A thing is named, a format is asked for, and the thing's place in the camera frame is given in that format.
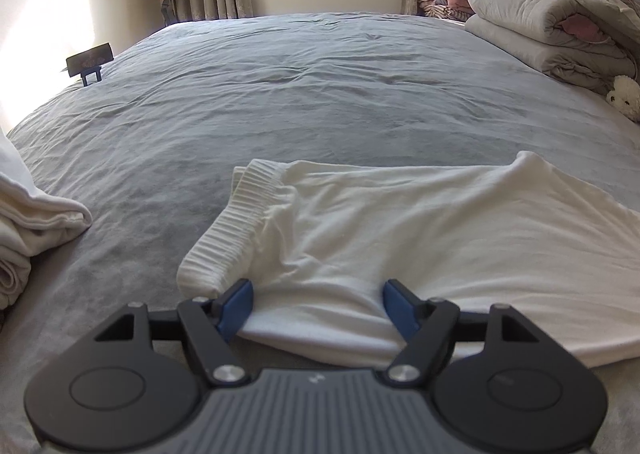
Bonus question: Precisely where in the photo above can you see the folded white cloth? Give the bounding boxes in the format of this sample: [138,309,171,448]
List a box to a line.
[0,126,94,312]

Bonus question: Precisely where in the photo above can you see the white plush dog toy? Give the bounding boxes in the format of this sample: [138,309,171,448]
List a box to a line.
[606,75,640,122]

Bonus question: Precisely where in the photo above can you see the white pants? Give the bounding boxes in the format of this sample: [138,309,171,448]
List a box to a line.
[177,150,640,370]

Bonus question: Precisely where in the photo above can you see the grey bed sheet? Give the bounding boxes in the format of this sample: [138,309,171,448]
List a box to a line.
[0,11,640,454]

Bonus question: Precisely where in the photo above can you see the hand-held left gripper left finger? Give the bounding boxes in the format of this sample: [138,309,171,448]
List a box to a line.
[95,279,255,387]

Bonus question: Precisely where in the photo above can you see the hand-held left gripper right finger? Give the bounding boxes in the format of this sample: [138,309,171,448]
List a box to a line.
[382,279,548,387]

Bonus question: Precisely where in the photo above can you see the black device on stand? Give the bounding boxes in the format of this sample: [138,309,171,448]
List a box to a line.
[66,42,114,86]

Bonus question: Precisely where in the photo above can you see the folded grey quilt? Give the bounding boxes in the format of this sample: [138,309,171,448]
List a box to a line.
[462,0,640,95]

